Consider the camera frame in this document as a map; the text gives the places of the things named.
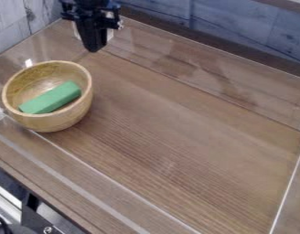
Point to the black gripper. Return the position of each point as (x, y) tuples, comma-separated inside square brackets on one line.
[(103, 12)]

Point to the wooden bowl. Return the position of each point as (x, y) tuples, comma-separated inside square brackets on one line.
[(33, 81)]

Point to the green rectangular block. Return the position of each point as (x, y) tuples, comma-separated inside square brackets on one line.
[(54, 99)]

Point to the clear acrylic corner bracket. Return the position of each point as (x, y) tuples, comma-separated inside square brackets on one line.
[(110, 34)]

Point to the clear acrylic front wall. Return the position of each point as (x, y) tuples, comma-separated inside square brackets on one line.
[(99, 204)]

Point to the black metal table frame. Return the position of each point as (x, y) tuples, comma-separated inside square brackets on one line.
[(32, 220)]

